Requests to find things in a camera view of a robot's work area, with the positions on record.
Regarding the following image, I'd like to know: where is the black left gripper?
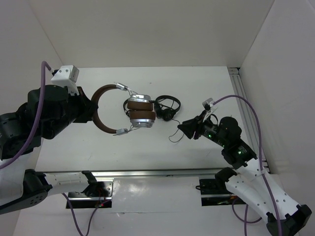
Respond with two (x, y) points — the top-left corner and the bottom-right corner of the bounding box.
(45, 86), (98, 139)

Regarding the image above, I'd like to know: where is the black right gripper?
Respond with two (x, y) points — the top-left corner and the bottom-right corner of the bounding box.
(176, 109), (227, 147)

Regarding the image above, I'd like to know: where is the thin black headphone cable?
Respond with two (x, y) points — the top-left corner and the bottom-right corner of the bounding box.
(168, 118), (185, 143)

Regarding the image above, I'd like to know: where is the brown silver over-ear headphones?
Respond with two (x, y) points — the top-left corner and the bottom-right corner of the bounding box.
(91, 83), (156, 136)

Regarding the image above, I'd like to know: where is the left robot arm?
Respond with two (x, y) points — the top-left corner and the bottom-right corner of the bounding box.
(0, 85), (98, 214)

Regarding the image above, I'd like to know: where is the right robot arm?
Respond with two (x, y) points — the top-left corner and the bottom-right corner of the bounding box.
(178, 116), (312, 236)

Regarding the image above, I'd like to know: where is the black on-ear headphones right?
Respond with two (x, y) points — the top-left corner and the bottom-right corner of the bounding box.
(152, 95), (181, 121)

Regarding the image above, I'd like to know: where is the black on-ear headphones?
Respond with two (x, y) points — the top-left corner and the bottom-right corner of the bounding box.
(123, 99), (130, 117)
(152, 95), (181, 121)

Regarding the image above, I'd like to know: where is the black on-ear headphones left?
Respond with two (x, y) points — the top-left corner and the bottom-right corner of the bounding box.
(123, 99), (130, 117)

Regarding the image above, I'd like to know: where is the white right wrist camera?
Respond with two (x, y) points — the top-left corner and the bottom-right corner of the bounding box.
(202, 98), (217, 120)

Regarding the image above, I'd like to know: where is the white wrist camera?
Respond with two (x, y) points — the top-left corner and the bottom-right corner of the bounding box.
(51, 65), (79, 96)
(202, 98), (217, 120)

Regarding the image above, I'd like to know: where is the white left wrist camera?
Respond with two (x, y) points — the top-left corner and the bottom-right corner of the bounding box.
(51, 65), (79, 96)

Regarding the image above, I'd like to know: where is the aluminium front rail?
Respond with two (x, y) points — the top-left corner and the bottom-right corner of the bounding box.
(92, 168), (223, 178)

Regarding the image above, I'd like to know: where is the aluminium side rail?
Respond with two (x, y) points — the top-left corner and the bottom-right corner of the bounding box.
(228, 67), (268, 168)

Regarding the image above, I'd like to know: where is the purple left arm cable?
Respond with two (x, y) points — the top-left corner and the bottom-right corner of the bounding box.
(0, 60), (53, 169)

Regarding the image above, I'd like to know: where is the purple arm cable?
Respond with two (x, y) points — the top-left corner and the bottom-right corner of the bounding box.
(211, 95), (283, 236)
(0, 60), (53, 169)

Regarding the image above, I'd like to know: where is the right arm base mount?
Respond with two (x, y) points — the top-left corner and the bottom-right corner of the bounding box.
(195, 178), (245, 207)

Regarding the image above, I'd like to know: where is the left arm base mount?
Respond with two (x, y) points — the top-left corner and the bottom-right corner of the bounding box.
(67, 171), (114, 209)

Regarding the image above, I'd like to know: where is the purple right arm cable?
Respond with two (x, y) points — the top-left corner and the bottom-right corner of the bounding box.
(211, 95), (283, 236)

